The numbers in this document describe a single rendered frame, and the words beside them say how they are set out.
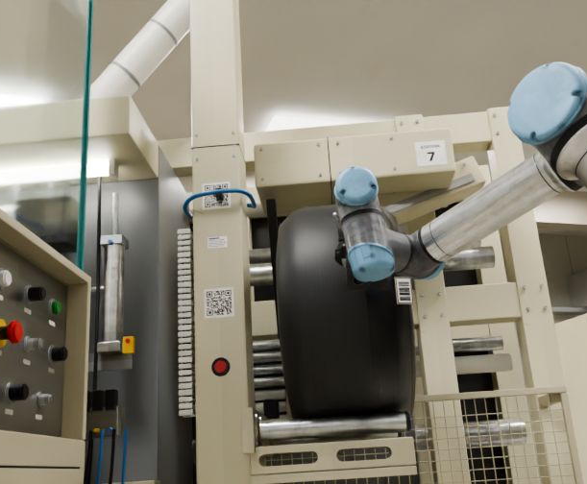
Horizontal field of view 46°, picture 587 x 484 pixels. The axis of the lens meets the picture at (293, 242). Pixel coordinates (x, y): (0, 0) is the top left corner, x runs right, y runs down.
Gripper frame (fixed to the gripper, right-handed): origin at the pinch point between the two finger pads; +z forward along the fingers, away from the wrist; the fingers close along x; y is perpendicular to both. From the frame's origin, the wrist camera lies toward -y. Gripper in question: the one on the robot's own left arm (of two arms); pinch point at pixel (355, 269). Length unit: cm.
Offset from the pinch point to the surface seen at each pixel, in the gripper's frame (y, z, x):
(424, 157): 52, 42, -25
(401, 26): 271, 232, -53
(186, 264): 13.2, 21.2, 42.3
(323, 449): -35.5, 15.5, 9.8
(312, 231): 11.7, 4.0, 9.1
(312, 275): -0.1, 1.2, 9.5
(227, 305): 1.3, 21.4, 31.9
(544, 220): 270, 555, -229
